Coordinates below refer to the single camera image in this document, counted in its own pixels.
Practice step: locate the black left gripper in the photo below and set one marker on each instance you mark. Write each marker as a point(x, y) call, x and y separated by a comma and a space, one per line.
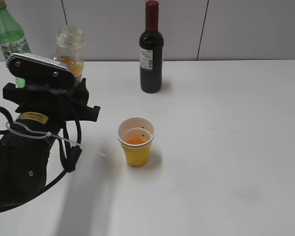
point(45, 107)

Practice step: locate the orange juice bottle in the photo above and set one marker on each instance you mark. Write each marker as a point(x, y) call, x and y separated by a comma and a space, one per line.
point(70, 41)

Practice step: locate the yellow paper cup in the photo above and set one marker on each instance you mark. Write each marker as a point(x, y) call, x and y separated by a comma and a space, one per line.
point(136, 136)

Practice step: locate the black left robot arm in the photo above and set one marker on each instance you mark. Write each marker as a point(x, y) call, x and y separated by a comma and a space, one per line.
point(41, 145)

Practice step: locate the white zip tie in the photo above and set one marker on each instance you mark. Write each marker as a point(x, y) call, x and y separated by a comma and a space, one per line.
point(42, 134)

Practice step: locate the dark red wine bottle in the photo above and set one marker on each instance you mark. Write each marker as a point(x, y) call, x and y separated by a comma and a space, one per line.
point(151, 45)

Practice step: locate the green plastic soda bottle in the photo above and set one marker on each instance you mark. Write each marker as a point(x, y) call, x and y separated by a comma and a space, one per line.
point(12, 36)

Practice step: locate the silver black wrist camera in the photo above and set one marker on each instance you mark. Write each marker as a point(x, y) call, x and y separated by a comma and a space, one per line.
point(41, 71)

